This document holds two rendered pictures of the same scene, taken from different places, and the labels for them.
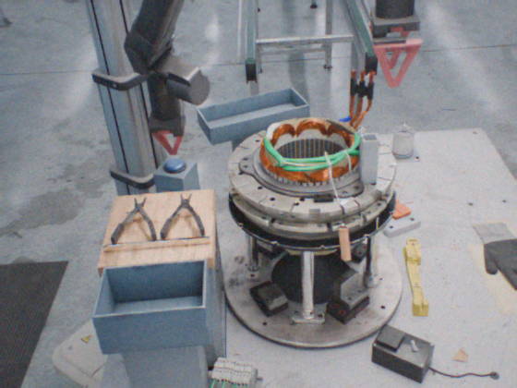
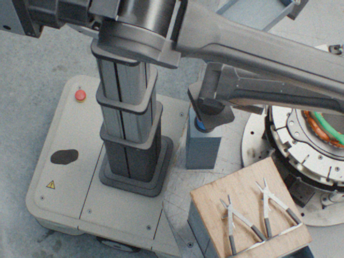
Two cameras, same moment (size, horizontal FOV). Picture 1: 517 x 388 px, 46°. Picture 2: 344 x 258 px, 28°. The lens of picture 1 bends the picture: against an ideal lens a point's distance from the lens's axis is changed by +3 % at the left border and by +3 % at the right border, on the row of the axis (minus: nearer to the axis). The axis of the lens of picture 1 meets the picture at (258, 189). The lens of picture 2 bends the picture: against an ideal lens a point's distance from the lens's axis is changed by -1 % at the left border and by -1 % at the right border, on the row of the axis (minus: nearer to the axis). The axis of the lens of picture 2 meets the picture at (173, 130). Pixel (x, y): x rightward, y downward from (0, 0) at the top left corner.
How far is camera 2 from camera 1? 1.09 m
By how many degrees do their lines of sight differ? 38
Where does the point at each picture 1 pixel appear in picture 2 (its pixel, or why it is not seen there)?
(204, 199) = (269, 172)
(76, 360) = (56, 208)
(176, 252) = (282, 243)
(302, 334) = (334, 215)
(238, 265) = (253, 160)
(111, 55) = not seen: hidden behind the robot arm
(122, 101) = (131, 70)
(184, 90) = (255, 110)
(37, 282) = not seen: outside the picture
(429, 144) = not seen: outside the picture
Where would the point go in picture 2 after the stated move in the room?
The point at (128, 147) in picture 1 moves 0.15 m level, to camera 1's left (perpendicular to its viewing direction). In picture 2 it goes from (129, 91) to (67, 115)
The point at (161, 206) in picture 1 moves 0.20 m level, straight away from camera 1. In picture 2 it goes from (238, 193) to (183, 119)
